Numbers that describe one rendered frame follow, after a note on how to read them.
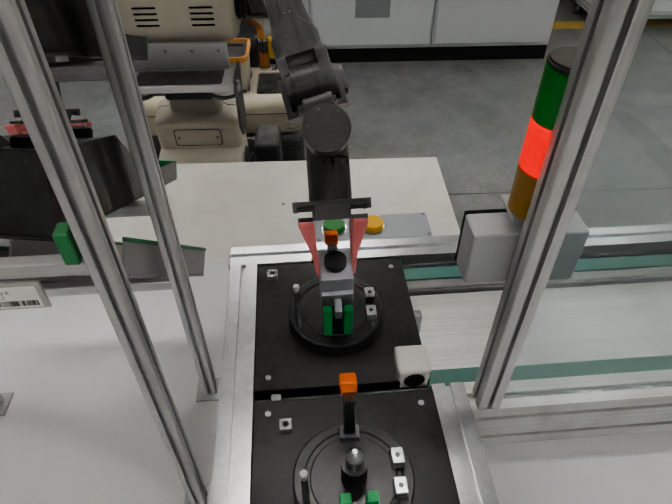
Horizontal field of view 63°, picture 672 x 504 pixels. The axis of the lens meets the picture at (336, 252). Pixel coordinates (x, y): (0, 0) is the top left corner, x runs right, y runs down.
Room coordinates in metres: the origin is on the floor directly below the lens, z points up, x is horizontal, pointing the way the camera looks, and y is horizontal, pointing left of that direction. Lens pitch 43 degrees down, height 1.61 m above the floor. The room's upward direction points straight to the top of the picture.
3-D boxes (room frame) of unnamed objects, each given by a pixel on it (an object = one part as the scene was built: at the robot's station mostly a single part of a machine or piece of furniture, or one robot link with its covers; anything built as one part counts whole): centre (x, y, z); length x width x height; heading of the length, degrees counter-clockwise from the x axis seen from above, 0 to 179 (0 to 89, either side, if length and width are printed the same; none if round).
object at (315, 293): (0.53, 0.00, 0.98); 0.14 x 0.14 x 0.02
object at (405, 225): (0.76, -0.07, 0.93); 0.21 x 0.07 x 0.06; 95
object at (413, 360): (0.45, -0.10, 0.97); 0.05 x 0.05 x 0.04; 5
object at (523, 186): (0.43, -0.20, 1.28); 0.05 x 0.05 x 0.05
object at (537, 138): (0.43, -0.20, 1.33); 0.05 x 0.05 x 0.05
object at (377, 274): (0.53, 0.00, 0.96); 0.24 x 0.24 x 0.02; 5
